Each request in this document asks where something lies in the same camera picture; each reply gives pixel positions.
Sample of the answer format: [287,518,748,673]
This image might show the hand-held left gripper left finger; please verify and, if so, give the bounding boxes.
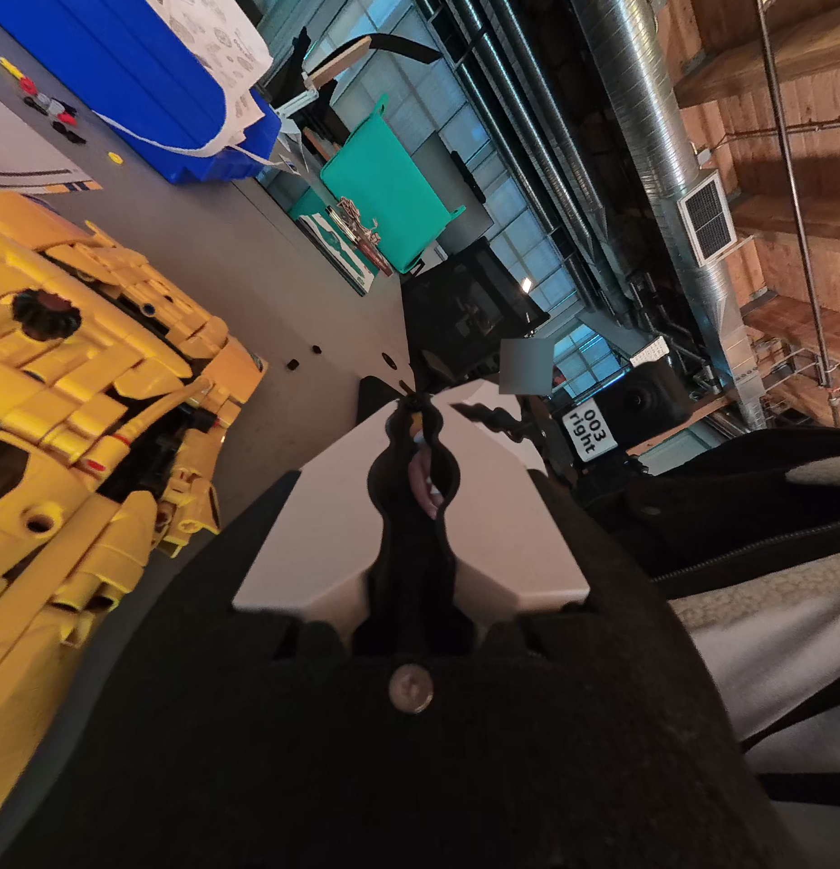
[231,399,412,656]

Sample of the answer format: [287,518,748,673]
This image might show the white shirt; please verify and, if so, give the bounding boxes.
[671,563,840,869]

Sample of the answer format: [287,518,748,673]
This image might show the open instruction booklet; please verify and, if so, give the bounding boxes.
[0,88,101,194]

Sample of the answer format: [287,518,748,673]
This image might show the black shoulder strap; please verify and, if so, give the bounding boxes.
[739,686,840,802]

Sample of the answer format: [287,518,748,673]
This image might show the small black round brick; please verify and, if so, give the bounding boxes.
[12,288,82,340]

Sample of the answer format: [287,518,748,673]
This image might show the green booklet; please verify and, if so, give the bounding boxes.
[288,207,380,296]

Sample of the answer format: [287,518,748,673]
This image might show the pile of small bricks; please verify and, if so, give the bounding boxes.
[0,57,86,145]

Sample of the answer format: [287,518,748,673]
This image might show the curved wood and black lamp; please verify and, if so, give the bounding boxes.
[277,34,442,113]

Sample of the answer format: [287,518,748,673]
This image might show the black mesh chair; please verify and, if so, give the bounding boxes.
[401,238,551,381]

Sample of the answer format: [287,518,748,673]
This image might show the white paper strip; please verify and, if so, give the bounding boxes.
[94,112,271,164]

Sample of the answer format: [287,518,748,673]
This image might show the white patterned paper bag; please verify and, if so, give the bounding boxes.
[148,0,274,147]

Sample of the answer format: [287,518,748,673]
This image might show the grey desk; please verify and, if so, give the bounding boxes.
[0,14,421,850]

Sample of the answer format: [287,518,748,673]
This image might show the green plastic bin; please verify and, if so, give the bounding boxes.
[320,95,467,276]

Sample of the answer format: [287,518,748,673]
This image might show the blue plastic bin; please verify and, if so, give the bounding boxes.
[0,0,281,184]

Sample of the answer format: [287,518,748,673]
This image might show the silver air duct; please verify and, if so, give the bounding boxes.
[572,0,767,429]

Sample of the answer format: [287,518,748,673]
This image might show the person's right hand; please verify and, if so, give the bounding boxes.
[408,444,449,522]

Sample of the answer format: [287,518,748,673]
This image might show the yellow toy brick car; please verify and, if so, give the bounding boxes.
[0,190,268,802]

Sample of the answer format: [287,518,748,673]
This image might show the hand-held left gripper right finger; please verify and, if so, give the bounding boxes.
[422,398,592,656]

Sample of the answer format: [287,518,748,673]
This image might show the white air vent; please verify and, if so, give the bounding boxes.
[677,170,739,267]

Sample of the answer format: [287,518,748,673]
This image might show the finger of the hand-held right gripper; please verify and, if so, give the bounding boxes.
[452,411,551,477]
[427,377,526,416]

